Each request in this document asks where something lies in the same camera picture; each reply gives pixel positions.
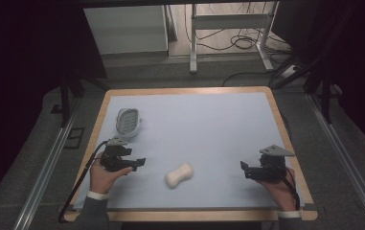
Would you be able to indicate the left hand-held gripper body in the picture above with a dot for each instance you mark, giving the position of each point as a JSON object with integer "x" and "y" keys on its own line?
{"x": 114, "y": 156}

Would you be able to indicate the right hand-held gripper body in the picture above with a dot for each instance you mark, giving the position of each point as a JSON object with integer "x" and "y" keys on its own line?
{"x": 268, "y": 166}

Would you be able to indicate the grey mesh basket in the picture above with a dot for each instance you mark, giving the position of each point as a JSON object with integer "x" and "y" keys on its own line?
{"x": 128, "y": 122}

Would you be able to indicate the white soap bar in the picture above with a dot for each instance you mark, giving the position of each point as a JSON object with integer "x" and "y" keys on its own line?
{"x": 179, "y": 175}

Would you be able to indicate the person's left hand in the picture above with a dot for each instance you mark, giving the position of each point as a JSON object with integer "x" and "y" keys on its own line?
{"x": 102, "y": 179}

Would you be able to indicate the person's right hand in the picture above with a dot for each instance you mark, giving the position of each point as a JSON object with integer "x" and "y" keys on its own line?
{"x": 280, "y": 193}

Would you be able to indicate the light blue table mat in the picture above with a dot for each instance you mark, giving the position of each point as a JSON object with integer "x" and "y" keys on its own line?
{"x": 202, "y": 134}

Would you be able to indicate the black stand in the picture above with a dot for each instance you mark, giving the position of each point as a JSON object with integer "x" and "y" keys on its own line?
{"x": 325, "y": 96}
{"x": 65, "y": 99}

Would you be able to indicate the white cabinet panel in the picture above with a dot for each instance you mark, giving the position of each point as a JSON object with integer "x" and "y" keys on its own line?
{"x": 125, "y": 28}

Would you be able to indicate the aluminium floor rail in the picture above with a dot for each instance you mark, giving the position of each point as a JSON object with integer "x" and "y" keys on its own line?
{"x": 349, "y": 166}
{"x": 42, "y": 177}

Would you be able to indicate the white metal desk frame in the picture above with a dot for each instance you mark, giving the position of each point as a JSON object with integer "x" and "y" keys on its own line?
{"x": 231, "y": 21}

